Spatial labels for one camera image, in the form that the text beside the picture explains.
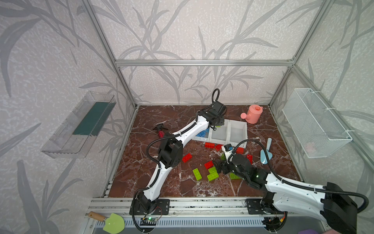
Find blue lego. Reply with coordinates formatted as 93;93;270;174
196;129;209;138

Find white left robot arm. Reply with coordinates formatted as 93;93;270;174
131;88;227;215

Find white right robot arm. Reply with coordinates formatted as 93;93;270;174
213;139;369;234

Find small red lego right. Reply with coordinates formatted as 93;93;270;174
236;147;244;155

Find red lego by bin right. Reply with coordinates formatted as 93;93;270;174
215;144;223;151

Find red lego by bin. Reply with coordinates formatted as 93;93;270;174
205;142;215;149
215;144;223;151

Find red lego by bin left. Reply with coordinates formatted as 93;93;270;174
205;142;215;149

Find light blue trowel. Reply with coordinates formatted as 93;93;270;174
260;137;273;165

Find green lego long left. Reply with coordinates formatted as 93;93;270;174
193;168;202;181

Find white three-compartment bin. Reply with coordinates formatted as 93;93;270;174
193;119;247;146

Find red lego left centre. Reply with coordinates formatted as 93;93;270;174
182;154;192;163

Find pink watering can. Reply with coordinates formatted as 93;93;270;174
240;104;263;124

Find right controller board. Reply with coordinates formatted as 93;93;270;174
262;216;287;232

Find controller board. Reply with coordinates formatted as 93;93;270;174
139;216;162;226
262;216;287;232

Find left controller board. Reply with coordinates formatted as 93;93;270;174
139;216;162;226

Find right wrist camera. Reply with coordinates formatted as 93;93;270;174
222;144;234;157

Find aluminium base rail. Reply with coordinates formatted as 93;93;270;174
84;196;328;218

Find white wire mesh basket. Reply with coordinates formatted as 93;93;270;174
282;88;353;159

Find clear wall shelf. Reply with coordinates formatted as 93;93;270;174
41;91;116;159

